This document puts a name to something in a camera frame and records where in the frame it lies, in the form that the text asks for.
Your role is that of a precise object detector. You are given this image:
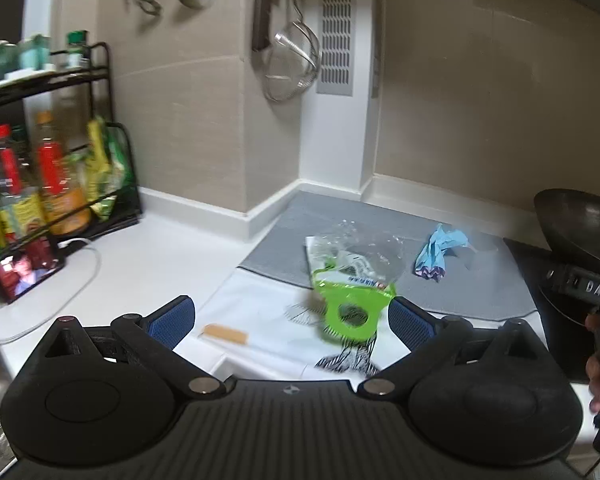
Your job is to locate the clear green plastic package bag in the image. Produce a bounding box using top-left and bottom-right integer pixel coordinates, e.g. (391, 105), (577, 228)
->
(306, 220), (405, 344)

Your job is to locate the operator hand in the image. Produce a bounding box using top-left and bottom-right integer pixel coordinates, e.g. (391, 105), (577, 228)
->
(585, 313), (600, 414)

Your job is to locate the small tan wooden stick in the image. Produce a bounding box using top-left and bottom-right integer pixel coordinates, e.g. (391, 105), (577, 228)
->
(202, 324), (249, 346)

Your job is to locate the black wok pan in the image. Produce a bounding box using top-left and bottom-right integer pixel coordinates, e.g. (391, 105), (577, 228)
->
(533, 188), (600, 274)

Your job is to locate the grey textured counter mat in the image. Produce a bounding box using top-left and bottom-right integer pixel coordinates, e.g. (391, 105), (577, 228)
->
(242, 192), (536, 322)

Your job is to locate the white patterned plastic bag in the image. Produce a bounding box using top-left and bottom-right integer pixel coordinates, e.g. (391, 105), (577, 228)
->
(176, 269), (544, 384)

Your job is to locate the orange oil bottle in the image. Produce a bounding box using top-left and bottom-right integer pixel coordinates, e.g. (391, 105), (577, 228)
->
(35, 110), (91, 237)

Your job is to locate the green yellow snack packet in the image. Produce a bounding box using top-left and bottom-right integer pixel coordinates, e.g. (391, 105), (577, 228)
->
(83, 116), (132, 221)

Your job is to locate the smartphone with lit screen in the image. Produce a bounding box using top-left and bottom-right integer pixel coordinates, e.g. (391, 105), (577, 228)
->
(0, 237), (65, 304)

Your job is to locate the red cap sauce bottle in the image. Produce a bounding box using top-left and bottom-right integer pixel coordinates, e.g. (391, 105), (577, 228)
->
(0, 124), (44, 243)

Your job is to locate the green lid spice jar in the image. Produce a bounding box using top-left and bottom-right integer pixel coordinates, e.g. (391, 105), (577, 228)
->
(66, 29), (90, 68)

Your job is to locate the hanging metal mesh strainer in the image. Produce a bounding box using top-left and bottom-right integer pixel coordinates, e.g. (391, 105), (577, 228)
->
(262, 0), (321, 104)

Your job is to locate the white charging cable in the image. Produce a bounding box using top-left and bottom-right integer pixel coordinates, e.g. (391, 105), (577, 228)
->
(0, 237), (103, 345)

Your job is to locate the black wire spice rack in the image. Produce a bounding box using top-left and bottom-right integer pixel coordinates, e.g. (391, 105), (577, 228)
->
(0, 40), (143, 266)

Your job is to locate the grey wall vent grille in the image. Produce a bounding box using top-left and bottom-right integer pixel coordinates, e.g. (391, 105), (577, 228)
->
(317, 0), (355, 96)

